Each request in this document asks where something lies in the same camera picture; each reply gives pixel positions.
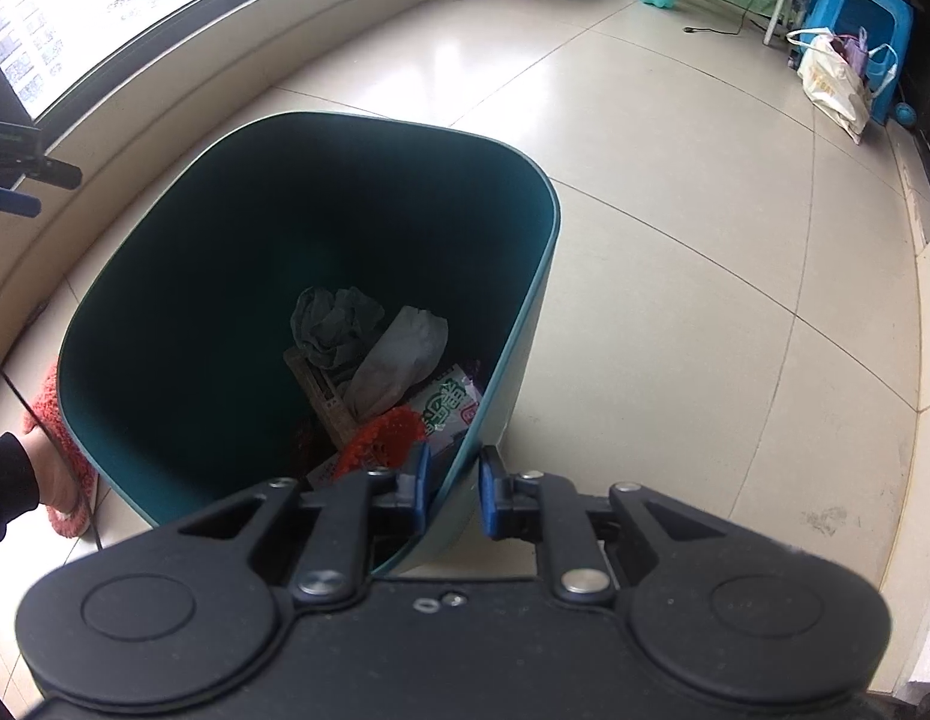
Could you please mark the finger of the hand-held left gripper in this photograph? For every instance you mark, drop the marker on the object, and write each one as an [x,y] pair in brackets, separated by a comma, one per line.
[22,154]
[15,202]

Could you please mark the grey crumpled paper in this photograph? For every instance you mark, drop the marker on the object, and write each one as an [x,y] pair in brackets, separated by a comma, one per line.
[334,326]

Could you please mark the grey crumpled tissue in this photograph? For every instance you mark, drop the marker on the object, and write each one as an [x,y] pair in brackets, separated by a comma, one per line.
[397,360]

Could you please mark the brown cardboard piece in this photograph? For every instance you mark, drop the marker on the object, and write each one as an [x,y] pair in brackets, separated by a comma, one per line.
[322,390]

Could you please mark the green and white packet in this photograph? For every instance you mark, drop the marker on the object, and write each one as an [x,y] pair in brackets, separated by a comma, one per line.
[450,405]

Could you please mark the purple bag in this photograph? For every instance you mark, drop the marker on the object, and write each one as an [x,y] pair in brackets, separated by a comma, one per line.
[857,52]

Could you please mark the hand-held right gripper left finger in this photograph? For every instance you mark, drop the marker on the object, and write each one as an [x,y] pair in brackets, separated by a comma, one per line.
[416,481]

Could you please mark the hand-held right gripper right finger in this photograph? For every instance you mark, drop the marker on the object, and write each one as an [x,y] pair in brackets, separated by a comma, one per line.
[486,496]

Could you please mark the red mesh net bag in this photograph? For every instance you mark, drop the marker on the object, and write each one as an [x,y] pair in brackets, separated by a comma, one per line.
[382,436]

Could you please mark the white rack leg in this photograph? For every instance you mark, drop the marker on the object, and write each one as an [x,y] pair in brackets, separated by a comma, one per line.
[780,7]

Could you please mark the person's foot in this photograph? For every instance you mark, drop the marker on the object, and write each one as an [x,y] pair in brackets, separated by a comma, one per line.
[52,472]

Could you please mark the small blue ball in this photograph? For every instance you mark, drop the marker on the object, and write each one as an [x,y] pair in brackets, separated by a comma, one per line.
[905,115]

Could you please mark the teal plastic trash bin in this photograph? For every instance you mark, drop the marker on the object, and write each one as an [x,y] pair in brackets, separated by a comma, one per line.
[210,270]

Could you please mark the pink knitted slipper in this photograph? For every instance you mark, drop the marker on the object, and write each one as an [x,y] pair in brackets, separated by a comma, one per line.
[56,405]

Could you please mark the white tote bag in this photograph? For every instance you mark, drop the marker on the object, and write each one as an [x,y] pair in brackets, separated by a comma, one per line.
[832,86]

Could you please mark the foot in pink slipper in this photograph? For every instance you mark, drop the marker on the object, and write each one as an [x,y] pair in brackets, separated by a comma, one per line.
[30,412]

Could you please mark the black trouser leg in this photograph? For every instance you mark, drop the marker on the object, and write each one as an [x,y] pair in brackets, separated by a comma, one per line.
[7,487]

